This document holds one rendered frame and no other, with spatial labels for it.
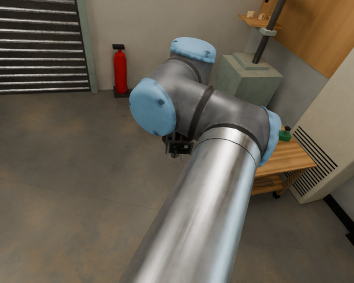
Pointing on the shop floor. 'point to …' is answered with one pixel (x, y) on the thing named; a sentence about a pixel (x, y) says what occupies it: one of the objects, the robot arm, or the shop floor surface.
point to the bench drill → (252, 64)
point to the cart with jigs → (282, 165)
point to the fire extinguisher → (120, 73)
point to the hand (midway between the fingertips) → (174, 153)
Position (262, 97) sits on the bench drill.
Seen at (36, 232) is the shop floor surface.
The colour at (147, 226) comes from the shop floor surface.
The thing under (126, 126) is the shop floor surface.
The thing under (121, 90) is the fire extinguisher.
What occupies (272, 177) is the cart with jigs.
